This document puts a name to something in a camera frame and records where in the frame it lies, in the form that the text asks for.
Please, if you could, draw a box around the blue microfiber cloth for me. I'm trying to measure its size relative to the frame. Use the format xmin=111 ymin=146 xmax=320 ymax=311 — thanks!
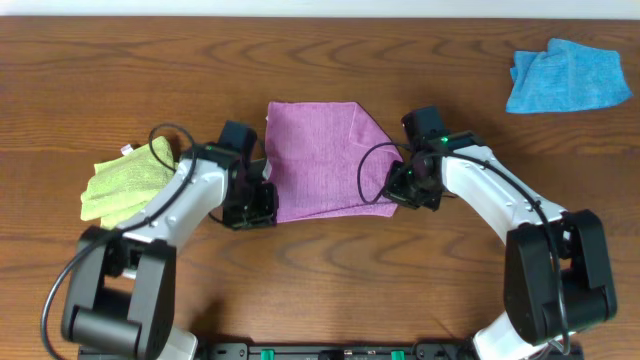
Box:
xmin=506 ymin=38 xmax=633 ymax=114

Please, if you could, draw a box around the green folded cloth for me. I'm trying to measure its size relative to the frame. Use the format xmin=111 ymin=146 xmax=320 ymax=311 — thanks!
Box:
xmin=80 ymin=145 xmax=174 ymax=229

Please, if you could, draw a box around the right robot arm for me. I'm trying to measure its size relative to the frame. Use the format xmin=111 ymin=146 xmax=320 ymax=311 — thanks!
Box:
xmin=382 ymin=107 xmax=618 ymax=360

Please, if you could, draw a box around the purple microfiber cloth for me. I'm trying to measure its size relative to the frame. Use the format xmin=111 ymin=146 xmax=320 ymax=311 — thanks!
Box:
xmin=265 ymin=102 xmax=401 ymax=223

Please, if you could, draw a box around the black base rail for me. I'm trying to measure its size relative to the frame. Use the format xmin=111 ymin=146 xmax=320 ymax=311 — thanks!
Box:
xmin=197 ymin=341 xmax=585 ymax=360

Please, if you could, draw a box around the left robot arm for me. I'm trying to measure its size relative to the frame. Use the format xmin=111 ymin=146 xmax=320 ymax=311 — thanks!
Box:
xmin=59 ymin=121 xmax=278 ymax=359

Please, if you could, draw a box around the left black cable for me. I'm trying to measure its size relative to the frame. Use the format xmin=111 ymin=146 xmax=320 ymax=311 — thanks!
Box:
xmin=39 ymin=123 xmax=226 ymax=360

